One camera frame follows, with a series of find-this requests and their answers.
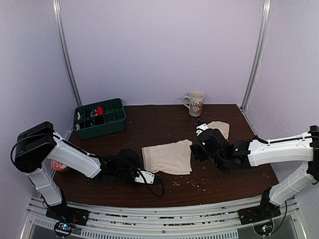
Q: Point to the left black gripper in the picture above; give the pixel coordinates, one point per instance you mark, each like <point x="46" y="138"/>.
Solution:
<point x="138" y="164"/>

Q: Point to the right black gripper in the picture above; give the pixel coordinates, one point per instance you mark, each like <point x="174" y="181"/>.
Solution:
<point x="197" y="153"/>

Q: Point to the cream underwear navy trim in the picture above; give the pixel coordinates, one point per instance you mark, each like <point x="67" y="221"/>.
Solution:
<point x="223" y="127"/>

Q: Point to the cream boxer underwear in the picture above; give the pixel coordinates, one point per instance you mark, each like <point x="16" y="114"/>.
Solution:
<point x="173" y="158"/>

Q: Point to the white patterned ceramic mug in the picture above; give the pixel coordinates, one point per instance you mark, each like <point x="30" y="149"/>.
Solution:
<point x="194" y="102"/>

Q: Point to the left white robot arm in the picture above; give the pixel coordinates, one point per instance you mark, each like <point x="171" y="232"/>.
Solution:
<point x="42" y="142"/>

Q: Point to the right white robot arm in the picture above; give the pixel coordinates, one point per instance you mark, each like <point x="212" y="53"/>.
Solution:
<point x="303" y="148"/>

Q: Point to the green compartment tray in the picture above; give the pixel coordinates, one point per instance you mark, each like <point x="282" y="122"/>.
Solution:
<point x="113" y="119"/>

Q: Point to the red item in tray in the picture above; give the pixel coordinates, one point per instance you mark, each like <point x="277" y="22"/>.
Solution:
<point x="98" y="111"/>

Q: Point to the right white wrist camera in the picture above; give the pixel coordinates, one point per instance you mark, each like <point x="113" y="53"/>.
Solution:
<point x="200" y="126"/>

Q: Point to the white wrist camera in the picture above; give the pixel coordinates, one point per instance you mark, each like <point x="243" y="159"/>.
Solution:
<point x="200" y="126"/>
<point x="146" y="177"/>

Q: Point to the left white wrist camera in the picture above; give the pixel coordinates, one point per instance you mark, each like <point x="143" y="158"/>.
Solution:
<point x="146" y="177"/>

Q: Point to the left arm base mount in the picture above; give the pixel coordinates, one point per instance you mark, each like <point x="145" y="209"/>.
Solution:
<point x="72" y="215"/>

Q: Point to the right aluminium frame post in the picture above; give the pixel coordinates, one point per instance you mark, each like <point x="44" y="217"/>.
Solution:
<point x="261" y="42"/>

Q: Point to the aluminium frame post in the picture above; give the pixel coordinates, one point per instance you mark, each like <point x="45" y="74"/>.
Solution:
<point x="65" y="53"/>
<point x="261" y="42"/>

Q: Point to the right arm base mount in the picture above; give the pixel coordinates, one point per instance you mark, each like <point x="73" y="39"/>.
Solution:
<point x="256" y="214"/>

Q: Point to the left aluminium frame post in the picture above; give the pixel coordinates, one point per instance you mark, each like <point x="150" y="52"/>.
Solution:
<point x="65" y="53"/>

